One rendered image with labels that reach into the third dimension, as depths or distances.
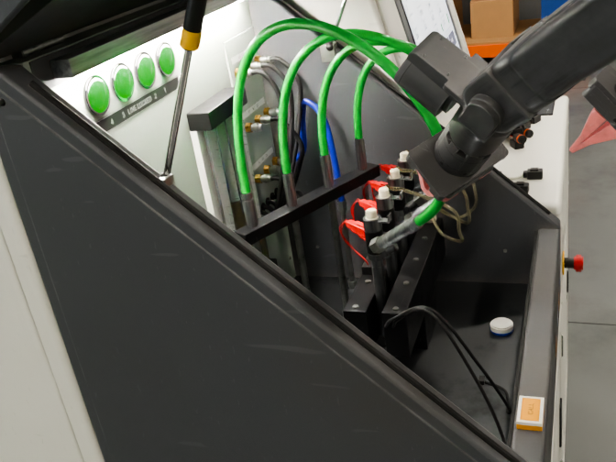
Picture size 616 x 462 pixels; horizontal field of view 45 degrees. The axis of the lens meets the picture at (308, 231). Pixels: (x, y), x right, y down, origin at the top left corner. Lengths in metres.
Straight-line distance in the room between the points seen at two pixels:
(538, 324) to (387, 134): 0.47
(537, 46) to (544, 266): 0.72
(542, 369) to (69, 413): 0.64
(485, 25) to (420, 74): 5.65
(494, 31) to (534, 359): 5.45
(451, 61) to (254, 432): 0.49
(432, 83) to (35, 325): 0.58
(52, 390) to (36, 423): 0.08
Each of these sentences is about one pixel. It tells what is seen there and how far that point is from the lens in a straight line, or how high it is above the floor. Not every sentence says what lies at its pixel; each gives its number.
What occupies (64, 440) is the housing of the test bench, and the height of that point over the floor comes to 0.94.
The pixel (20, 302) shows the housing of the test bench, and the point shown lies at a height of 1.16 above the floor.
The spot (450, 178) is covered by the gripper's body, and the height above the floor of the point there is 1.27.
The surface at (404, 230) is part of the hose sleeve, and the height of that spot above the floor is 1.16.
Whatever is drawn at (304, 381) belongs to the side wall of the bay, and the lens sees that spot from 0.85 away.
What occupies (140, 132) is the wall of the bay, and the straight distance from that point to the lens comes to 1.06.
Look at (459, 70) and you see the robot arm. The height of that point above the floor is 1.40.
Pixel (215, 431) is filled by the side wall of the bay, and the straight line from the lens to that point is 0.95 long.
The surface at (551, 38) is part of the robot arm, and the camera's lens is 0.61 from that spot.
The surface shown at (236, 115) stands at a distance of 1.11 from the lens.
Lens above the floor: 1.58
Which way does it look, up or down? 25 degrees down
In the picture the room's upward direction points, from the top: 9 degrees counter-clockwise
